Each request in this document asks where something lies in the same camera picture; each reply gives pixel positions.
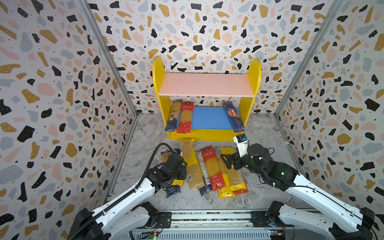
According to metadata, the red black-label spaghetti bag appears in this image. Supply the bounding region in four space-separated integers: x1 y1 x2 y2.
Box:
177 101 195 134

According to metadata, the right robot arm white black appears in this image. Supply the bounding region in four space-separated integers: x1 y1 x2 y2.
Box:
221 143 378 240

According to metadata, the red spaghetti bag centre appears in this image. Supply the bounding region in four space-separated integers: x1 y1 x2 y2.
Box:
201 146 226 191

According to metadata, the yellow top spaghetti bag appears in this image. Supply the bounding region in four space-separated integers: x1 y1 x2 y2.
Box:
181 139 204 190

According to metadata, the yellow end spaghetti bag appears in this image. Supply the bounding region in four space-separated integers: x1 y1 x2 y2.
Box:
216 155 235 199

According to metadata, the white label noodle bag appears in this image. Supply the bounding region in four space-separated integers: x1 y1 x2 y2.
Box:
197 152 212 197

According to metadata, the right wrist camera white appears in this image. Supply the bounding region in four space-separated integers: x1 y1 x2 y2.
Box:
234 134 249 158

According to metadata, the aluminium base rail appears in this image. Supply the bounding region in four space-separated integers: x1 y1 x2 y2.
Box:
80 209 343 240

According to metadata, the yellow Pastatime bag right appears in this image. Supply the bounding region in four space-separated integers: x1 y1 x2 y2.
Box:
219 159 248 198

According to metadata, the blue Barilla spaghetti pack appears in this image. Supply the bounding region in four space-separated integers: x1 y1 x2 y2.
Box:
222 101 245 133

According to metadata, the blue starry pasta bag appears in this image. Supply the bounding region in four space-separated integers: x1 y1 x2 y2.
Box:
161 150 181 198

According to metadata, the dark blue Anko pasta bag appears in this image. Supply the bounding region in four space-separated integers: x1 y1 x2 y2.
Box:
165 99 183 132

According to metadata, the black corrugated cable hose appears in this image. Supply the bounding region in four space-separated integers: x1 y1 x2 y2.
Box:
67 142 175 240

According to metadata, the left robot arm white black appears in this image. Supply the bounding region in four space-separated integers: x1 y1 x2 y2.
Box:
68 153 188 240

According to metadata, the yellow shelf with coloured boards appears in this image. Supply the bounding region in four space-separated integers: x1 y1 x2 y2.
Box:
153 57 262 142

